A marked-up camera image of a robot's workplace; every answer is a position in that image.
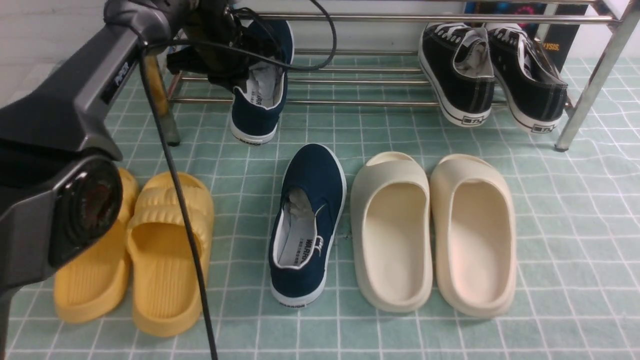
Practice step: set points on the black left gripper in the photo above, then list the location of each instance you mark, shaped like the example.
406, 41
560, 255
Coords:
223, 43

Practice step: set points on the navy slip-on shoe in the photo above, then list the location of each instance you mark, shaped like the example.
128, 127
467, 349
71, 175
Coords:
260, 96
311, 203

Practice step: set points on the chrome metal shoe rack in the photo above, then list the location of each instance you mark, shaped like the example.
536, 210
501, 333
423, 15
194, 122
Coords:
621, 28

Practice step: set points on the left black canvas sneaker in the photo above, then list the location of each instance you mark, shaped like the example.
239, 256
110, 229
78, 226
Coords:
455, 59

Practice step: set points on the black canvas sneaker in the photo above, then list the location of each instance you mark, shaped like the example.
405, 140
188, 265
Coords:
535, 95
455, 59

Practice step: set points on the left cream foam slide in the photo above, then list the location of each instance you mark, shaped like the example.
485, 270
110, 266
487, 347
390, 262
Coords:
390, 226

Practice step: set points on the cream foam slide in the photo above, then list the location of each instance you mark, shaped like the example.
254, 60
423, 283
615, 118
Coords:
475, 236
390, 226

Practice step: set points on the right yellow ribbed slide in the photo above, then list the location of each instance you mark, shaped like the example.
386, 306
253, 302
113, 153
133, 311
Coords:
166, 294

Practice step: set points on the yellow ribbed slide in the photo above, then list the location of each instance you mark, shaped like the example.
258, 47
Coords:
95, 282
166, 294

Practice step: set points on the left yellow ribbed slide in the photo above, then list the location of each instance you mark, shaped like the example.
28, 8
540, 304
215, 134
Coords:
95, 282

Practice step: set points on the right cream foam slide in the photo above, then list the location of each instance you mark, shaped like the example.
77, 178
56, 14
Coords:
475, 236

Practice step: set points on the right black canvas sneaker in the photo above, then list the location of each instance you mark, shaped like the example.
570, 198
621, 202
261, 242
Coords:
535, 95

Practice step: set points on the dark printed box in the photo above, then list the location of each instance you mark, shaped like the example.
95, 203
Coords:
557, 39

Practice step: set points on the green checked floor cloth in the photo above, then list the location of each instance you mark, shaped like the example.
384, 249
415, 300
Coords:
577, 214

